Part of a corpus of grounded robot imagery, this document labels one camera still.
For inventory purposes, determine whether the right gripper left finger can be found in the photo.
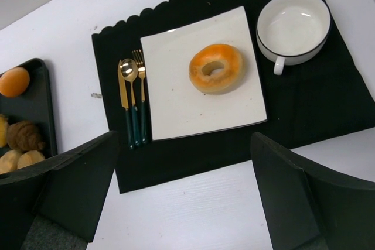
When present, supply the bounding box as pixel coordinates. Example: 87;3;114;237
1;131;120;249

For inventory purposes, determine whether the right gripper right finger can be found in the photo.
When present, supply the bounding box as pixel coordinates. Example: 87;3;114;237
251;132;374;249

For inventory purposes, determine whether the glazed bagel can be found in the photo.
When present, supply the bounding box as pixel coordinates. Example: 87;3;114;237
189;43;245;94
0;114;9;148

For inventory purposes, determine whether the small round bread roll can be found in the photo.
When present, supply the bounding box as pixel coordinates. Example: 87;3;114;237
17;150;45;169

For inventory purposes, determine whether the oval light bread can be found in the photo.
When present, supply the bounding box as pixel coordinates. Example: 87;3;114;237
0;150;22;174

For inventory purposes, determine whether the brown chocolate croissant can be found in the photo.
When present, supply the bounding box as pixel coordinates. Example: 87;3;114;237
6;121;46;152

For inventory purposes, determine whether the black tray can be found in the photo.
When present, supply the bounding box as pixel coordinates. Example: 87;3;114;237
1;58;57;158

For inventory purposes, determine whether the black placemat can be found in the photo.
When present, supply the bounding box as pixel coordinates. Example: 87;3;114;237
92;0;374;193

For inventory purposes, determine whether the orange round bun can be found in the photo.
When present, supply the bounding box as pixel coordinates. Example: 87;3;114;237
1;67;30;97

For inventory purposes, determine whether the white square plate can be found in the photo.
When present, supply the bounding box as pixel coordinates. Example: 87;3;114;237
141;6;268;141

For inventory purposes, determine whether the gold knife green handle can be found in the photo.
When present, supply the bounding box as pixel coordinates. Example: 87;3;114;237
117;60;135;150

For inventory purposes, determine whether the gold spoon green handle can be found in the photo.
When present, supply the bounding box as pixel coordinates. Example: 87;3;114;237
120;59;141;147

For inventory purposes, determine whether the white bowl with handles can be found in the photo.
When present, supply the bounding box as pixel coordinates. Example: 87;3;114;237
256;0;333;75

